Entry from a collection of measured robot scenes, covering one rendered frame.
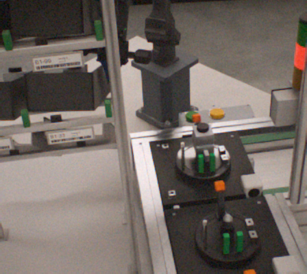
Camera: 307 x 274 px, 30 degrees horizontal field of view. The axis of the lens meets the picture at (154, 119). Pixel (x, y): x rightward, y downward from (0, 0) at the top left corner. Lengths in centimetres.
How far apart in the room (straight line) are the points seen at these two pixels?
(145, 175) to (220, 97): 53
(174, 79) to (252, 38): 239
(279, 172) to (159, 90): 43
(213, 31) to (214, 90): 221
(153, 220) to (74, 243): 22
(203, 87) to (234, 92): 11
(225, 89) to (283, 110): 71
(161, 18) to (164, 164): 41
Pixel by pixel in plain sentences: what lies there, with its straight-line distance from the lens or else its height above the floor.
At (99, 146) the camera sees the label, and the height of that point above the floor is 111.
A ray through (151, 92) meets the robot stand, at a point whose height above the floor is 97.
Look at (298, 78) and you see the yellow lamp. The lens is 122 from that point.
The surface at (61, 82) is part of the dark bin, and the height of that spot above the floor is 136.
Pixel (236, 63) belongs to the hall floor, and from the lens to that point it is 375.
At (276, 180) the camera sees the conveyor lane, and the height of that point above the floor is 92.
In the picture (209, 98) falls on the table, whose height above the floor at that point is 86.
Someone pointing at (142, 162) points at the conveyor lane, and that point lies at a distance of 151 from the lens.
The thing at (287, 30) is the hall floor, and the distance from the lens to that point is 416.
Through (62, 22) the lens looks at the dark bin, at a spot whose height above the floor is 149.
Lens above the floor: 194
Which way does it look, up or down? 37 degrees down
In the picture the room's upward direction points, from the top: 4 degrees counter-clockwise
